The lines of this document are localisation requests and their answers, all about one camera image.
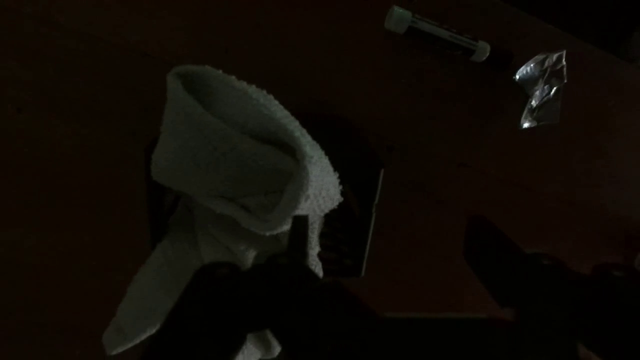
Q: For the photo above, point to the clear tube marker white cap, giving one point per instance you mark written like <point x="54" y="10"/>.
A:
<point x="437" y="32"/>

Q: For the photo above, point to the crumpled clear plastic wrapper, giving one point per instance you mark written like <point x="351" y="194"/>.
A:
<point x="541" y="87"/>

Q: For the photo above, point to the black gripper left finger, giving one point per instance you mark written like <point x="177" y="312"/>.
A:
<point x="267" y="306"/>

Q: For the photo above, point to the white terry towel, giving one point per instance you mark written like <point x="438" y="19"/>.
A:
<point x="227" y="173"/>

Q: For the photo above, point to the black box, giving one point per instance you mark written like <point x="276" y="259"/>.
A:
<point x="357" y="220"/>

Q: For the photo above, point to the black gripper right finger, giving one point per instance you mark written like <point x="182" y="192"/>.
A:
<point x="527" y="287"/>

